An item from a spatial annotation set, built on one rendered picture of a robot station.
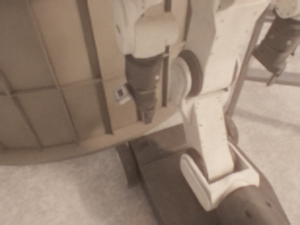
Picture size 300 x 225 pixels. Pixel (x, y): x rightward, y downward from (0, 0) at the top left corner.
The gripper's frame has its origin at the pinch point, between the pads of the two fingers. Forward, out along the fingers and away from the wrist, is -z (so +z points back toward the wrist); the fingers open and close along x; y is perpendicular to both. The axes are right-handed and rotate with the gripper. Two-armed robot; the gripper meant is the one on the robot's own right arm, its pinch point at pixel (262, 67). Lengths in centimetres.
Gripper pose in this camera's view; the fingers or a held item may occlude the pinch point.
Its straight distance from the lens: 88.5
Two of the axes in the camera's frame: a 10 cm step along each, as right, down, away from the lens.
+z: 0.6, -5.9, -8.0
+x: -3.8, -7.6, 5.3
